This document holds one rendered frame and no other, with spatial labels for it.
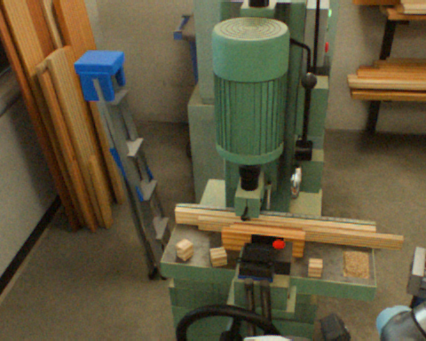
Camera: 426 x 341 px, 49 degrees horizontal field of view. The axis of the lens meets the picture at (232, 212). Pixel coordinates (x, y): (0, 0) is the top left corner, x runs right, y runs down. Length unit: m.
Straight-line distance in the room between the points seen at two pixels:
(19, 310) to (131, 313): 0.58
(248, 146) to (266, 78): 0.17
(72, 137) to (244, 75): 1.69
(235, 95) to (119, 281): 1.68
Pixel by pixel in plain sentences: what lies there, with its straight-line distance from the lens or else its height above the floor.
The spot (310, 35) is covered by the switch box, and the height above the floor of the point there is 1.41.
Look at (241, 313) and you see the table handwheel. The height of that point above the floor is 0.95.
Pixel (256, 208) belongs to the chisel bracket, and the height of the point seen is 1.04.
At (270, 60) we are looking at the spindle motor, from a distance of 1.06.
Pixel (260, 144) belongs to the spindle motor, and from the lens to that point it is 1.14.
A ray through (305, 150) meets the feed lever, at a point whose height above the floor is 1.13.
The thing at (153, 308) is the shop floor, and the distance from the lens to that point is 2.42.
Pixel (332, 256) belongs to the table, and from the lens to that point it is 1.36.
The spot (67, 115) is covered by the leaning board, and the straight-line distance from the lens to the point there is 2.57.
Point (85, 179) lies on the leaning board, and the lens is 2.76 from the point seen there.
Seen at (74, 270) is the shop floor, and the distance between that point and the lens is 2.72.
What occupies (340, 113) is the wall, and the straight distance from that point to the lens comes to 3.83.
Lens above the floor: 1.83
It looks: 39 degrees down
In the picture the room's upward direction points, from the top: 1 degrees counter-clockwise
